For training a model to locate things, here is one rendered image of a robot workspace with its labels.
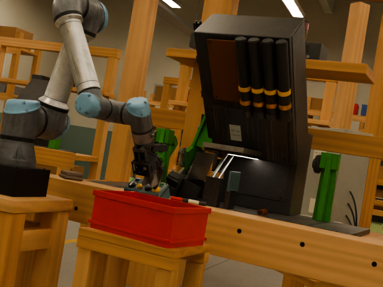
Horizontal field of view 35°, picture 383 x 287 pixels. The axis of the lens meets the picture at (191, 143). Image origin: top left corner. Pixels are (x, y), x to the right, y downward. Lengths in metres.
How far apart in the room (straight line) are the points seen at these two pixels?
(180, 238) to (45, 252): 0.57
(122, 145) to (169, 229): 1.26
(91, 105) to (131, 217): 0.37
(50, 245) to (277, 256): 0.78
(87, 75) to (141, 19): 1.10
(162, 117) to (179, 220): 1.25
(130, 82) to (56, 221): 1.06
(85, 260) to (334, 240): 0.77
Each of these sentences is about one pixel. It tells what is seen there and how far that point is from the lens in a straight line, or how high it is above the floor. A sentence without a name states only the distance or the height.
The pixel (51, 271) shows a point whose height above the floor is 0.60.
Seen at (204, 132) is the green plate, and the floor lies 1.17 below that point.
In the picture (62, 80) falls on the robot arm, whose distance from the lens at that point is 2.19.
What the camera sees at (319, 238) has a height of 0.88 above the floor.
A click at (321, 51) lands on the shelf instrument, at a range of 2.58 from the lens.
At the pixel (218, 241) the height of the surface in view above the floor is 0.80.
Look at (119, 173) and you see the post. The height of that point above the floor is 0.93.
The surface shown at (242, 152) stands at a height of 1.11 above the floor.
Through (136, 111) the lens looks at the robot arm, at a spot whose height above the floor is 1.19.
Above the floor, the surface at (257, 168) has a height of 1.06.
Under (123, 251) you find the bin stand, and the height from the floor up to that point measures 0.76.
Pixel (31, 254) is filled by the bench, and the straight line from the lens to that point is 2.53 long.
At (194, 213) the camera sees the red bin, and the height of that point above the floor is 0.90.
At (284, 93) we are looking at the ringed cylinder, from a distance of 2.06.
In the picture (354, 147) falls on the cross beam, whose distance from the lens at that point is 2.65.
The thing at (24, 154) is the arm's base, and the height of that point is 0.99.
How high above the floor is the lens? 1.09
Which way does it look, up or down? 1 degrees up
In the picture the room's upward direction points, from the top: 9 degrees clockwise
